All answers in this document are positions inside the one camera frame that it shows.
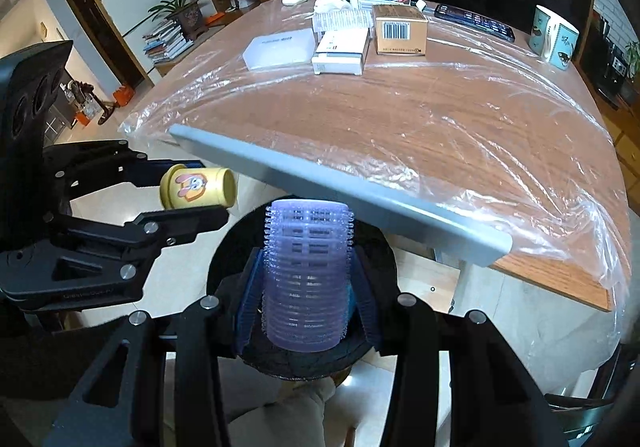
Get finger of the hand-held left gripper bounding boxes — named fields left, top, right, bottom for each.
left=0, top=205, right=231, bottom=315
left=42, top=139, right=206, bottom=224

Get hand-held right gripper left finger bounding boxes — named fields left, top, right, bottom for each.
left=42, top=247, right=268, bottom=447

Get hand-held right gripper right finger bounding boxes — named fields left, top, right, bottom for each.
left=351, top=248, right=572, bottom=447

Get yellow cup with bunny print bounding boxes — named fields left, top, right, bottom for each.
left=160, top=164, right=237, bottom=209

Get purple plastic hair roller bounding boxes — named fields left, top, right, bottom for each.
left=262, top=200, right=356, bottom=353

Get grey flat board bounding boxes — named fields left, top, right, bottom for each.
left=169, top=124, right=514, bottom=269

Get person's beige trousers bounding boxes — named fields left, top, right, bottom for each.
left=227, top=374, right=359, bottom=447

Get stack of books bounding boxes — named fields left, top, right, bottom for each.
left=142, top=20, right=196, bottom=66

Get potted green plant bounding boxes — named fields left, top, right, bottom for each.
left=148, top=0, right=209, bottom=42

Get white flat box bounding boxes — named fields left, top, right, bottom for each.
left=243, top=27, right=319, bottom=71

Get white carton box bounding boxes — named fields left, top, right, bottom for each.
left=311, top=30, right=372, bottom=76

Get clear plastic blister tray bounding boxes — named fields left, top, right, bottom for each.
left=312, top=10, right=374, bottom=34

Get brown cardboard box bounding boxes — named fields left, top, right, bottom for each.
left=371, top=4, right=429, bottom=56

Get blue and white medicine box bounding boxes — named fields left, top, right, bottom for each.
left=349, top=0, right=417, bottom=11

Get black smartphone with lit screen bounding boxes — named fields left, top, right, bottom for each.
left=434, top=4, right=516, bottom=41

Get pale blue printed mug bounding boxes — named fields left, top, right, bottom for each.
left=529, top=4, right=581, bottom=71

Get black coffee machine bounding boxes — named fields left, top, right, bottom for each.
left=592, top=11, right=633, bottom=99

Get tall green houseplant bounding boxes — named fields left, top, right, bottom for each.
left=624, top=41, right=640, bottom=80

